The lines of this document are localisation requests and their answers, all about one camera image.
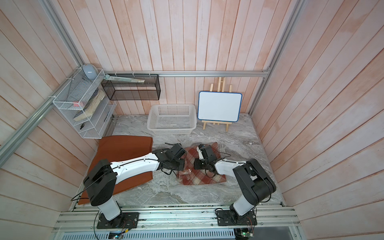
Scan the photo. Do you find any red plaid skirt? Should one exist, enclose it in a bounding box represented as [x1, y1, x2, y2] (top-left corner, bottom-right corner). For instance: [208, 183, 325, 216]
[179, 143, 227, 186]

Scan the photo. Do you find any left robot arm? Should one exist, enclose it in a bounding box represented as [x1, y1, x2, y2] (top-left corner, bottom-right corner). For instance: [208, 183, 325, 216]
[83, 144, 186, 222]

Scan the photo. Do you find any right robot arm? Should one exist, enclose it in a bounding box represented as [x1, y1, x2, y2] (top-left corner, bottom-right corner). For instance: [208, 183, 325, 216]
[194, 145, 277, 218]

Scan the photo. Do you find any white plastic basket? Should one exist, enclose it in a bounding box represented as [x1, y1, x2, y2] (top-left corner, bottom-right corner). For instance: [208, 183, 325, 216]
[147, 104, 197, 135]

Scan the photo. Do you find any rust brown skirt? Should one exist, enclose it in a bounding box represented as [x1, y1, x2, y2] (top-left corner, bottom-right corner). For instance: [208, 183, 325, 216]
[89, 136, 153, 195]

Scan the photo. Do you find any wooden easel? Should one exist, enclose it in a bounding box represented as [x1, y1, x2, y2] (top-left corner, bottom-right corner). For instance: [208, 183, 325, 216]
[202, 77, 232, 132]

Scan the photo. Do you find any worn book on shelf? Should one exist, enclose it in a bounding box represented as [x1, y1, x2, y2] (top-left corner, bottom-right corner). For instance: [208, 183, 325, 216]
[73, 89, 106, 122]

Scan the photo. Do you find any light green flat ruler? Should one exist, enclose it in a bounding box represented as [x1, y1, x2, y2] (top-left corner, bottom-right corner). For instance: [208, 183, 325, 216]
[104, 75, 145, 83]

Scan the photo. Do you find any grey computer mouse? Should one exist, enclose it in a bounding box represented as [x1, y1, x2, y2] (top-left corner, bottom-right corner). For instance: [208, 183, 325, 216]
[82, 64, 99, 81]

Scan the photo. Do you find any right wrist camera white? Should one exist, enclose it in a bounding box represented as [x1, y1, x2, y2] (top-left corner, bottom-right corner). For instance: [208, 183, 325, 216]
[197, 145, 205, 160]

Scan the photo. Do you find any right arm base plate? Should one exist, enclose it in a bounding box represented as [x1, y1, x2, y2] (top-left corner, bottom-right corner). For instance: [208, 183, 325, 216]
[215, 208, 257, 227]

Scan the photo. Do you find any black wire mesh basket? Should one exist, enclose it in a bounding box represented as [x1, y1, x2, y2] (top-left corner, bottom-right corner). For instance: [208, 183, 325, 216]
[102, 74, 161, 101]

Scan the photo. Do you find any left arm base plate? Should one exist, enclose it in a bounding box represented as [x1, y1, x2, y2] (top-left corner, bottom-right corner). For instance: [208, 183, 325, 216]
[96, 212, 140, 230]

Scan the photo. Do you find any aluminium rail frame front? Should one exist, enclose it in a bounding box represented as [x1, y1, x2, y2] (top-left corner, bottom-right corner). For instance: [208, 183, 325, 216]
[49, 204, 306, 240]

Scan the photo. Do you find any white wire shelf rack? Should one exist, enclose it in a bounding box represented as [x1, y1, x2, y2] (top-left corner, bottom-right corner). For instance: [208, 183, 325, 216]
[53, 67, 117, 139]

